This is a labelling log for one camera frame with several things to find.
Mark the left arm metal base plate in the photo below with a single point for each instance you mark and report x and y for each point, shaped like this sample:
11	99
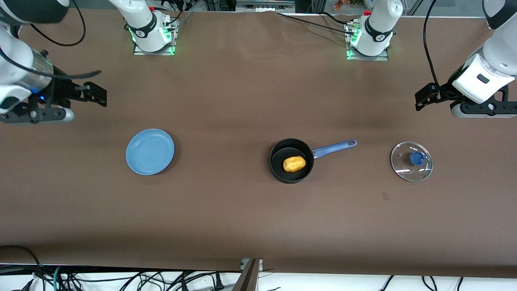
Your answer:
367	58

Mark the glass lid blue knob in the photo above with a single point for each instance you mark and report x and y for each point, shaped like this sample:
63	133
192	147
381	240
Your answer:
404	169

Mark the brown paper table cover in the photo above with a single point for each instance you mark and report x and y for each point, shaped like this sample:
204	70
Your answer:
242	222

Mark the black power plug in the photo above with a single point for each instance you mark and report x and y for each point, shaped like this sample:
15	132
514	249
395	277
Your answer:
219	283

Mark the blue round plate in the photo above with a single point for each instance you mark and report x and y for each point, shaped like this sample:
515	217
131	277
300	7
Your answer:
149	151

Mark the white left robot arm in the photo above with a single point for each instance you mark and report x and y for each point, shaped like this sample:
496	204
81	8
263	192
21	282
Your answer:
379	24

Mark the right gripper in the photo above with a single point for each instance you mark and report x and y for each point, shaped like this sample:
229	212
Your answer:
61	89

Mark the aluminium profile beam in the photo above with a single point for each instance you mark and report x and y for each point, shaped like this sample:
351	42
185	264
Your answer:
248	279

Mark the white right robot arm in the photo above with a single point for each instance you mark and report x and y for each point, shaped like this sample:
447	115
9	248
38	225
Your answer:
16	52

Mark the yellow potato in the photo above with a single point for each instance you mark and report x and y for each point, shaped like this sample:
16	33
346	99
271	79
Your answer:
294	163

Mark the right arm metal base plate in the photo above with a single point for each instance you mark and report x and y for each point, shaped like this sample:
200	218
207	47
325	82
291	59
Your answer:
153	53

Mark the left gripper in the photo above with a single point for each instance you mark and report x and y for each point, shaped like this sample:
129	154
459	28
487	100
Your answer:
445	90

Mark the grey metal box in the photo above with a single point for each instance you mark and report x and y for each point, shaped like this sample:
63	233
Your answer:
262	5

